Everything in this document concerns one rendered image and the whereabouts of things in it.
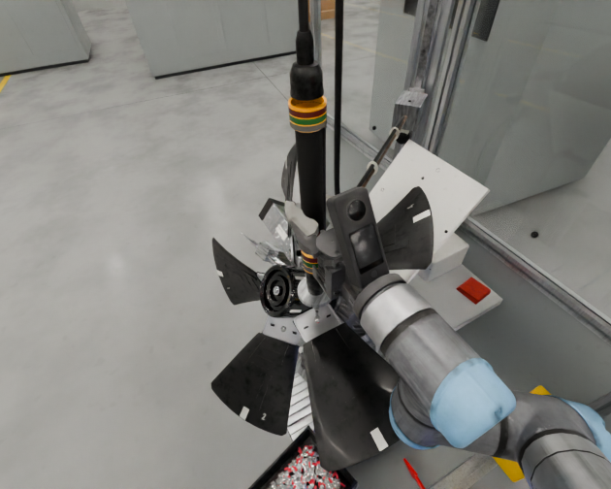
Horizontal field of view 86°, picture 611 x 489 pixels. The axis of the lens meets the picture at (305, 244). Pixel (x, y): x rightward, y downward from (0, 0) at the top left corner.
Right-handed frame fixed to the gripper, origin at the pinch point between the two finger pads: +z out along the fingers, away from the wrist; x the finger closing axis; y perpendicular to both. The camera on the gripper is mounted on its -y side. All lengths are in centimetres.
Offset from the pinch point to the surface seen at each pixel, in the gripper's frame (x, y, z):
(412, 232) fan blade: 16.7, 9.4, -7.6
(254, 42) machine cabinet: 185, 125, 532
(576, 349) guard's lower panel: 70, 64, -32
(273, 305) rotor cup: -7.0, 30.0, 4.4
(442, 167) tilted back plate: 42.4, 15.3, 9.9
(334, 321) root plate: 2.9, 31.9, -4.7
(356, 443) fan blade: -5.4, 35.1, -25.7
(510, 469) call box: 21, 49, -42
